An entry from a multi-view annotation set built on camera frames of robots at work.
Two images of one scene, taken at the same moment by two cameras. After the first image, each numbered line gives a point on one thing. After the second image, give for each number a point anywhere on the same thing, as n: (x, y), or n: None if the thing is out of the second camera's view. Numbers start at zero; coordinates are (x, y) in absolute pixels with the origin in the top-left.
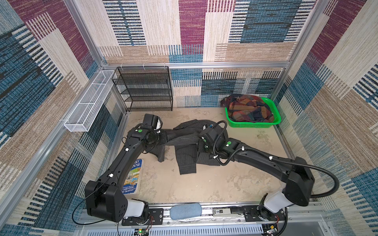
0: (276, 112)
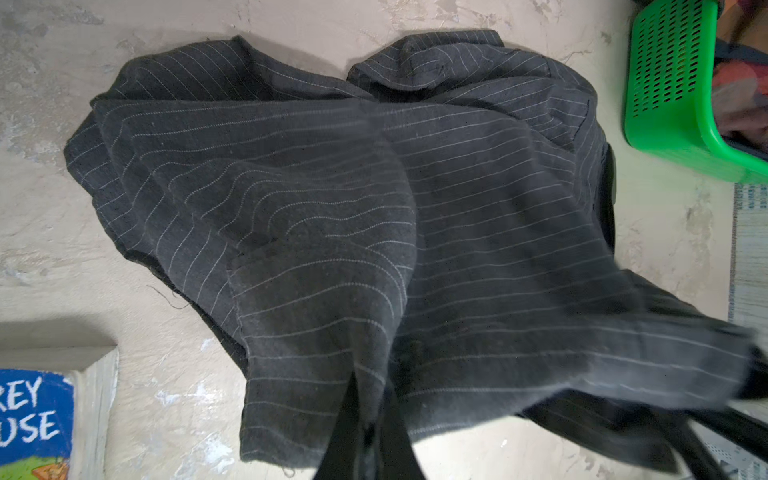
0: (669, 89)
